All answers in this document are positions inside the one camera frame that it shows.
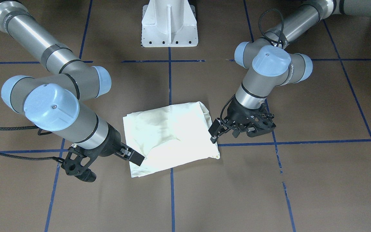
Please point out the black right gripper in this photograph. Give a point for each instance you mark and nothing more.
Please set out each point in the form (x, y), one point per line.
(110, 141)

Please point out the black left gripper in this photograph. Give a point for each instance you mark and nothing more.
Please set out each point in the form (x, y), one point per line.
(237, 113)

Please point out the cream long-sleeve cat shirt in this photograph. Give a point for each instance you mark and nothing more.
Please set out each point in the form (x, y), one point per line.
(169, 136)

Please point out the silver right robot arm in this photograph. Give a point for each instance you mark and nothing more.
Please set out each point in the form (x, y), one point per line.
(55, 103)

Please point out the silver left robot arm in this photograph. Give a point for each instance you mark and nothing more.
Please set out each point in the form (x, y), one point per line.
(269, 65)

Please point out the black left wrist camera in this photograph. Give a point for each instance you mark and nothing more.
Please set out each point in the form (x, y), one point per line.
(260, 122)

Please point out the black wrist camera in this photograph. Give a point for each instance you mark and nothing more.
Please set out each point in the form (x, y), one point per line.
(77, 163)
(260, 122)

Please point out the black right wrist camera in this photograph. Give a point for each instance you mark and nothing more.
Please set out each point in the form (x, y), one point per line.
(77, 163)

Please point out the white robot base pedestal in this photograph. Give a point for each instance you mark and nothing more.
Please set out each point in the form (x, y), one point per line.
(169, 23)

